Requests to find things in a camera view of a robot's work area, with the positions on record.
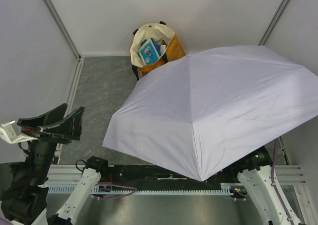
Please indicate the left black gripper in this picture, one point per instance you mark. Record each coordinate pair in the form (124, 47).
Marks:
(52, 136)

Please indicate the lavender folding umbrella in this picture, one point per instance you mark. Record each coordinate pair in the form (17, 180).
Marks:
(201, 113)

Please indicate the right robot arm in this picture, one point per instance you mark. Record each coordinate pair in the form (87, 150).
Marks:
(257, 174)

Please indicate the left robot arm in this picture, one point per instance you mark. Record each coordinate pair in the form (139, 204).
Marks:
(23, 202)

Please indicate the blue boxed item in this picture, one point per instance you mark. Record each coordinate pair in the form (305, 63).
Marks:
(149, 51)

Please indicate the white card in bag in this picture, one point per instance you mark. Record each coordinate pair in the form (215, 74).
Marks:
(162, 49)

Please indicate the yellow canvas tote bag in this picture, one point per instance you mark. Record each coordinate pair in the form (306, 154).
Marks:
(162, 34)

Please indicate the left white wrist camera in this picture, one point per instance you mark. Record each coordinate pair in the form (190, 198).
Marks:
(11, 133)

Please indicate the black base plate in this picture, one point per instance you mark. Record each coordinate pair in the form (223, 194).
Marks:
(151, 177)

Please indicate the light blue cable duct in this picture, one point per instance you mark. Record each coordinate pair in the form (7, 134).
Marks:
(69, 188)

